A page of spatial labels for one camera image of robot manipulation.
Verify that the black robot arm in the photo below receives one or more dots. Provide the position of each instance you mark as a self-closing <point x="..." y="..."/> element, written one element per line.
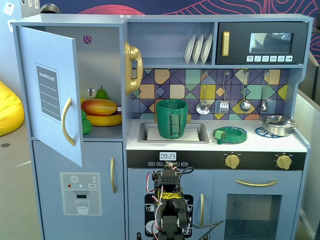
<point x="170" y="220"/>

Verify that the blue dishwasher print door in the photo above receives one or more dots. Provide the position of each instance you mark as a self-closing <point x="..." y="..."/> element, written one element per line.
<point x="136" y="182"/>

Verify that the blue ice dispenser fridge door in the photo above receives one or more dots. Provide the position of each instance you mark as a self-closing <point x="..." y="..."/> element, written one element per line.
<point x="100" y="155"/>

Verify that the black toy microwave door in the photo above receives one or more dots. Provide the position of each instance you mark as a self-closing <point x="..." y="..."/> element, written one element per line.
<point x="237" y="42"/>

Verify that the blue oven door with window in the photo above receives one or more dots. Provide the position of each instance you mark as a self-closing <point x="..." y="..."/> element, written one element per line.
<point x="220" y="212"/>

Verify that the blue shopping list cabinet door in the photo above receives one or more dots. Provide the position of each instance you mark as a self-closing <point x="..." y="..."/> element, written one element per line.
<point x="27" y="75"/>

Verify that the green printed cup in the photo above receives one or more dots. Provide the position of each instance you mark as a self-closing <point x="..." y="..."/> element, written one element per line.
<point x="165" y="120"/>

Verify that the grey toy sink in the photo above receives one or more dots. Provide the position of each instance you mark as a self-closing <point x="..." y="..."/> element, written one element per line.
<point x="143" y="132"/>

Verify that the blue toy kitchen unit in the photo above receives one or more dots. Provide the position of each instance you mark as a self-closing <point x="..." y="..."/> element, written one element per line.
<point x="170" y="147"/>

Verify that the digital clock display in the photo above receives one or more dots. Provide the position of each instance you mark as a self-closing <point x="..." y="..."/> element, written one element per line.
<point x="168" y="156"/>

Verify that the steel toy skimmer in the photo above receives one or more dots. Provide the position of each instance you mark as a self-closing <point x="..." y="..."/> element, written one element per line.
<point x="203" y="108"/>

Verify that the yellow toy banana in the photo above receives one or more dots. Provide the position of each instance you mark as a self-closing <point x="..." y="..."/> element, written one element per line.
<point x="105" y="120"/>

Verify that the orange toy mango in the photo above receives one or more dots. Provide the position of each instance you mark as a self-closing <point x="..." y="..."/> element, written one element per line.
<point x="100" y="107"/>

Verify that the green toy pear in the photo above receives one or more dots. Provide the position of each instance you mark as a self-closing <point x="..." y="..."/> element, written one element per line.
<point x="101" y="94"/>

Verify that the steel toy spatula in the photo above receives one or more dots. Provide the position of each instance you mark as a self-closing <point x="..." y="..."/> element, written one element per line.
<point x="224" y="107"/>

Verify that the gold toy telephone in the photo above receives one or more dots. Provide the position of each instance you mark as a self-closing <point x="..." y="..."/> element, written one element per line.
<point x="133" y="53"/>

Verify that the green bumpy toy fruit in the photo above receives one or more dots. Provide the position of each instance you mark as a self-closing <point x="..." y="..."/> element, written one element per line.
<point x="86" y="126"/>

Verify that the white toy plate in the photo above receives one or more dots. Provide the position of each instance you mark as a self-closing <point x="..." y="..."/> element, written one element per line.
<point x="197" y="50"/>
<point x="189" y="48"/>
<point x="206" y="48"/>

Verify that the gold stove knob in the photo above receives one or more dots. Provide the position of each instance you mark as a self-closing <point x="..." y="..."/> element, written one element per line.
<point x="283" y="162"/>
<point x="232" y="161"/>

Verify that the steel toy ladle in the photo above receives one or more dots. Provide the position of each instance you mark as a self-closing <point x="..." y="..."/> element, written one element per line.
<point x="245" y="105"/>

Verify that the blue round trivet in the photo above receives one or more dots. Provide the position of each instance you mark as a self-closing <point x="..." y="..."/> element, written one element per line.
<point x="260" y="131"/>

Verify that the steel toy spoon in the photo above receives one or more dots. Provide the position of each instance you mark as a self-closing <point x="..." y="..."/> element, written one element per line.
<point x="264" y="106"/>

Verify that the steel toy pot with lid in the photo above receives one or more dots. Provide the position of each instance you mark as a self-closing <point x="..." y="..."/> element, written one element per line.
<point x="277" y="126"/>

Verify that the yellow beanbag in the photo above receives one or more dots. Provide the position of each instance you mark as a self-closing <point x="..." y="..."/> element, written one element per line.
<point x="10" y="112"/>

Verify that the grey partition panel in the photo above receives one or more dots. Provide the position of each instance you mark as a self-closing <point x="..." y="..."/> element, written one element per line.
<point x="308" y="150"/>

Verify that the dark round floor disc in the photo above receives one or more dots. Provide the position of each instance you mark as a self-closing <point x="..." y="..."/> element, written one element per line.
<point x="5" y="145"/>

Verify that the white wall socket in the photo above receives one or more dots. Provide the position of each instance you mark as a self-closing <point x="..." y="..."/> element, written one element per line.
<point x="8" y="8"/>

